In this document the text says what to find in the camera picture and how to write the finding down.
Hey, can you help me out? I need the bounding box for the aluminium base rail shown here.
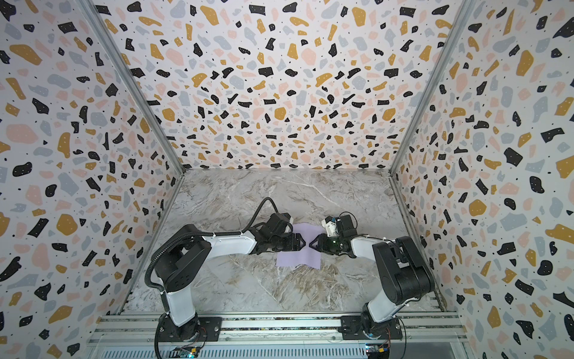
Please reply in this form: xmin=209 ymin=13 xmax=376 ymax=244
xmin=85 ymin=312 xmax=474 ymax=358

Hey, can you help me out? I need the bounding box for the left black corrugated cable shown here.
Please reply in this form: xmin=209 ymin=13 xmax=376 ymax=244
xmin=144 ymin=196 xmax=281 ymax=290

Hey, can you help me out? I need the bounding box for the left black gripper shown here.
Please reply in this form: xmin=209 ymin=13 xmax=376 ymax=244
xmin=270 ymin=232 xmax=306 ymax=253

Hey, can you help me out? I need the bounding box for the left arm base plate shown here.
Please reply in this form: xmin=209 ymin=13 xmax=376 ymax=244
xmin=154 ymin=315 xmax=223 ymax=343

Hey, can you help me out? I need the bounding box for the left aluminium corner post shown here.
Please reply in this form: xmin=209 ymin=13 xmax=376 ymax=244
xmin=77 ymin=0 xmax=185 ymax=176

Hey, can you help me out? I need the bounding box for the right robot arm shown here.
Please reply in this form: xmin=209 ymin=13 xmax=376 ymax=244
xmin=309 ymin=211 xmax=435 ymax=336

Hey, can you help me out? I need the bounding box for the lilac square paper sheet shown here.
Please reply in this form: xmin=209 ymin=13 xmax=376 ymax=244
xmin=276 ymin=223 xmax=324 ymax=269

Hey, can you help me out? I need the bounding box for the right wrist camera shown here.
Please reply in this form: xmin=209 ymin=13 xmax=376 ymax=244
xmin=321 ymin=216 xmax=339 ymax=238

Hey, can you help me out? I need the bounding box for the aluminium corner post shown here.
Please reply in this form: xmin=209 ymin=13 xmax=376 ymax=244
xmin=77 ymin=0 xmax=185 ymax=176
xmin=389 ymin=0 xmax=476 ymax=177

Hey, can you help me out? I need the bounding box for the circuit board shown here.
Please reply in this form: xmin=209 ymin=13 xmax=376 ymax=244
xmin=366 ymin=343 xmax=390 ymax=359
xmin=168 ymin=346 xmax=200 ymax=358

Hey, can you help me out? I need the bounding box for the right aluminium corner post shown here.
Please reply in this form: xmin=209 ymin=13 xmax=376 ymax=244
xmin=389 ymin=0 xmax=476 ymax=177

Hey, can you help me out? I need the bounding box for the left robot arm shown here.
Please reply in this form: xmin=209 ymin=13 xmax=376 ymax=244
xmin=144 ymin=213 xmax=306 ymax=328

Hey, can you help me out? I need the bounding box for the right circuit board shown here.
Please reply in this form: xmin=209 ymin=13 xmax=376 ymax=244
xmin=366 ymin=343 xmax=390 ymax=359

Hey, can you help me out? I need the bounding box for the left circuit board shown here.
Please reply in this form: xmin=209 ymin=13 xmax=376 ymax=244
xmin=168 ymin=346 xmax=200 ymax=358

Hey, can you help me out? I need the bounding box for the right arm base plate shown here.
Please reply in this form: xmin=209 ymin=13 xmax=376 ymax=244
xmin=338 ymin=315 xmax=403 ymax=340

